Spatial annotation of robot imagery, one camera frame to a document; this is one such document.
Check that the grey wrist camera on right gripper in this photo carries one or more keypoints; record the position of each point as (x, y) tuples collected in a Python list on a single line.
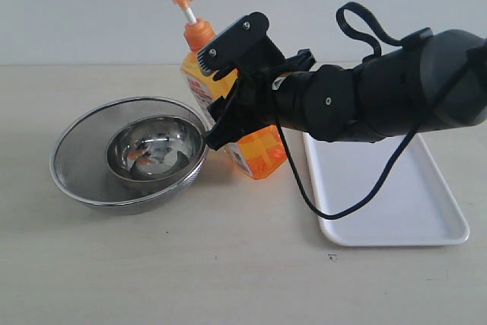
[(240, 46)]

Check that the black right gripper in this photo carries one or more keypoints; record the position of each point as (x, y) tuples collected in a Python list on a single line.
[(248, 107)]

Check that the white rectangular plastic tray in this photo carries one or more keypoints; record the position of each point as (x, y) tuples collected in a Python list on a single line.
[(414, 207)]

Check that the orange pump soap bottle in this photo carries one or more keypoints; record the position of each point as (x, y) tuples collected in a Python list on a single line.
[(256, 149)]

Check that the small stainless steel bowl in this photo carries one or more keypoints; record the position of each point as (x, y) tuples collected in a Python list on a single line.
[(154, 152)]

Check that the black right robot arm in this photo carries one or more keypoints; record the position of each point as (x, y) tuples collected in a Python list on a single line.
[(432, 82)]

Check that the steel mesh colander basket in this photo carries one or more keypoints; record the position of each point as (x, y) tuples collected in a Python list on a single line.
[(78, 164)]

